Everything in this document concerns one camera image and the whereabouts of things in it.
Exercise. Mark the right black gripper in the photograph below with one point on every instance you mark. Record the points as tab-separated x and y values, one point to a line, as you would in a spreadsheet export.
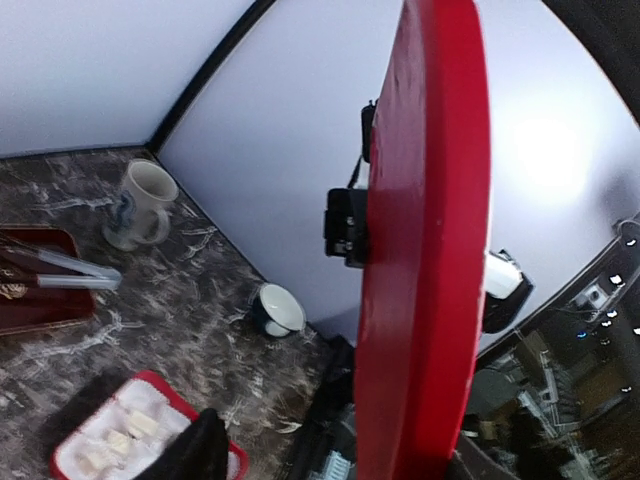
345	229

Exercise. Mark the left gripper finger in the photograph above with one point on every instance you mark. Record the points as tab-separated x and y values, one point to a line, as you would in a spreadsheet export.
200	452

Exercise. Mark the red box lid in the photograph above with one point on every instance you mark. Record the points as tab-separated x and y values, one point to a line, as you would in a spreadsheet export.
427	215

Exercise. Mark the red box with liners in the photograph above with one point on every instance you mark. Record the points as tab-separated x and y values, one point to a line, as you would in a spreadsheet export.
147	392

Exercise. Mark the metal tongs white handles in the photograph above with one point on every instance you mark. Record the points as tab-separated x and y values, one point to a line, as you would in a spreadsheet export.
74	272

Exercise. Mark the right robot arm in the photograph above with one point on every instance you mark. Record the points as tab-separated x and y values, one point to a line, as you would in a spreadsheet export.
506	290

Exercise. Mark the white bowl dark base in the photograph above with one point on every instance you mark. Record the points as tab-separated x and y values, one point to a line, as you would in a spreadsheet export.
275	312

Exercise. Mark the cream mug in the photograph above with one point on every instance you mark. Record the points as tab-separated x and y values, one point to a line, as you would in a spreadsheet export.
140	213

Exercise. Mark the dark red tray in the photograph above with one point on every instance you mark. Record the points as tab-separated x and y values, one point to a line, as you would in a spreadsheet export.
27	309

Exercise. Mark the right black frame post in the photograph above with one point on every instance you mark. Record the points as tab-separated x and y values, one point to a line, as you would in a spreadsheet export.
230	41

